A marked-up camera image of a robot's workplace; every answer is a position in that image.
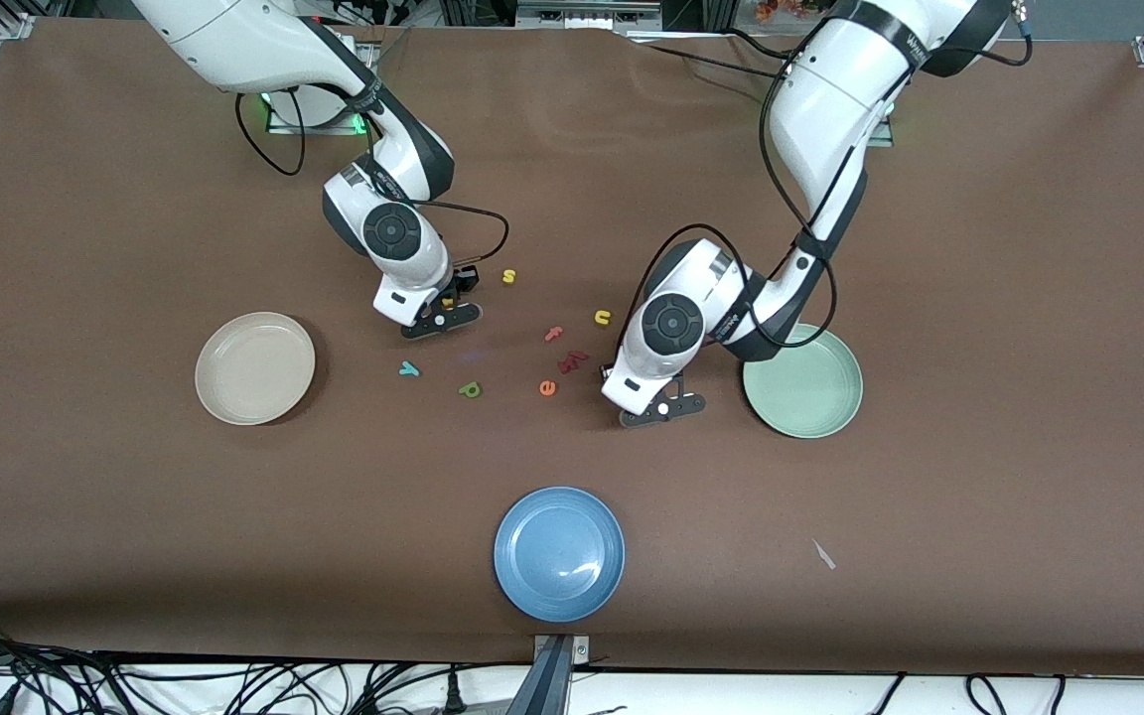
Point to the green foam letter p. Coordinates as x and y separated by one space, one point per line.
466 389

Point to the black power plug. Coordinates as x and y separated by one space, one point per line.
453 695

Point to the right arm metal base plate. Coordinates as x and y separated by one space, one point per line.
284 124

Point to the white paper scrap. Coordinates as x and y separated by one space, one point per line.
823 554

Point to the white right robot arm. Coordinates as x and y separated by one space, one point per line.
234 40

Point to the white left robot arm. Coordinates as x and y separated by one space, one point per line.
830 99

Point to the orange decoration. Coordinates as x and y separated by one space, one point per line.
790 8

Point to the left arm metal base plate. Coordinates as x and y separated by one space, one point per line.
885 134

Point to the aluminium profile bar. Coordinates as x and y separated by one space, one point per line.
552 675

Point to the grey metal box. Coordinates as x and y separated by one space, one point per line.
582 15

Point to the blue plate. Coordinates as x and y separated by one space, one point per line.
559 554

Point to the teal foam letter y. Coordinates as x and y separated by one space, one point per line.
409 369

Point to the pale green plate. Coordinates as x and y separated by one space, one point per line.
810 397

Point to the beige brown plate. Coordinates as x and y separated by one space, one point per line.
254 369

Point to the brown table cover sheet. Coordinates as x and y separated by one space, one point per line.
572 199

